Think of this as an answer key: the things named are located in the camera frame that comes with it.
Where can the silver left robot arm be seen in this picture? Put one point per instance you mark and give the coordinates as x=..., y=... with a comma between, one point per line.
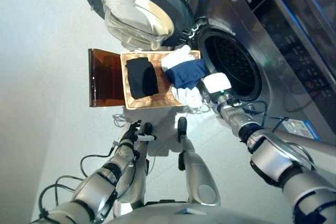
x=92, y=187

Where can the white garment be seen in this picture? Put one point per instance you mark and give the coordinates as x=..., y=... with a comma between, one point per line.
x=176, y=56

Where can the navy blue garment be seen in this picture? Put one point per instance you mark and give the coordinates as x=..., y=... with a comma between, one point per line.
x=186, y=74

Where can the grey robot torso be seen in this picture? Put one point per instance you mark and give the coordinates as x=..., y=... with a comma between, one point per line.
x=183, y=216

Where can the blue energy label sticker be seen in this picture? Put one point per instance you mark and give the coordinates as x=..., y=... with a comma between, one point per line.
x=302, y=129

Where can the silver right robot leg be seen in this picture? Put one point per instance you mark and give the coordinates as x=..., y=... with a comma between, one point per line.
x=199, y=176

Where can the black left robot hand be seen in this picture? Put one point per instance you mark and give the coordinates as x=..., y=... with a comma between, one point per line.
x=130, y=134

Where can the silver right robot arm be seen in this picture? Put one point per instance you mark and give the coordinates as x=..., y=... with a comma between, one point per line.
x=273, y=158

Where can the shallow wicker laundry basket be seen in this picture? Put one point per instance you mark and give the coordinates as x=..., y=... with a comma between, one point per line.
x=162, y=98

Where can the brown transparent acrylic stool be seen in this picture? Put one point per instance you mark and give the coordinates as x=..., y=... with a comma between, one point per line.
x=105, y=82

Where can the round glass washer door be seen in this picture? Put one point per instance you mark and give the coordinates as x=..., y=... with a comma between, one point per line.
x=136, y=11

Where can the black folded garment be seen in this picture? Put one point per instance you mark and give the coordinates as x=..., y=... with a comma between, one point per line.
x=141, y=77

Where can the grey front-load washing machine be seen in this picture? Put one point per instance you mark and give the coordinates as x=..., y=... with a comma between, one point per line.
x=288, y=64

